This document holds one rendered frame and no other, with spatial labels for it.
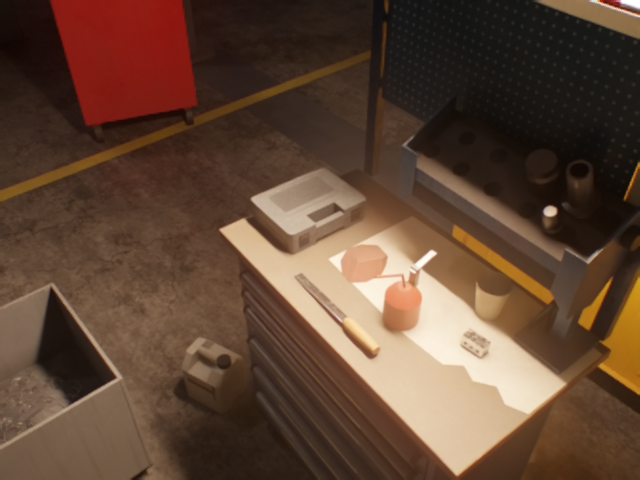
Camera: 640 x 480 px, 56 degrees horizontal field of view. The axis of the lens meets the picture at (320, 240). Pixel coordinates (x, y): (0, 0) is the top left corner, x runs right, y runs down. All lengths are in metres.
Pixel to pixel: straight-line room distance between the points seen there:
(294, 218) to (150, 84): 2.40
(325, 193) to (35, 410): 1.20
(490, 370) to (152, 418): 1.47
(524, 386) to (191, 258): 2.01
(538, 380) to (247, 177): 2.46
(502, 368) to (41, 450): 1.28
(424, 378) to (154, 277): 1.88
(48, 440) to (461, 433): 1.17
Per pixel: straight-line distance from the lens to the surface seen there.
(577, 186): 1.23
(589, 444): 2.56
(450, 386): 1.36
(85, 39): 3.75
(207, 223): 3.25
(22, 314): 2.30
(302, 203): 1.66
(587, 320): 2.50
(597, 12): 1.05
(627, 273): 1.41
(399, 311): 1.39
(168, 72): 3.88
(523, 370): 1.43
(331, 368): 1.48
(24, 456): 1.96
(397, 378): 1.35
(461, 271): 1.60
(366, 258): 1.55
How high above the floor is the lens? 2.04
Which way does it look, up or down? 41 degrees down
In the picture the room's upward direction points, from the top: straight up
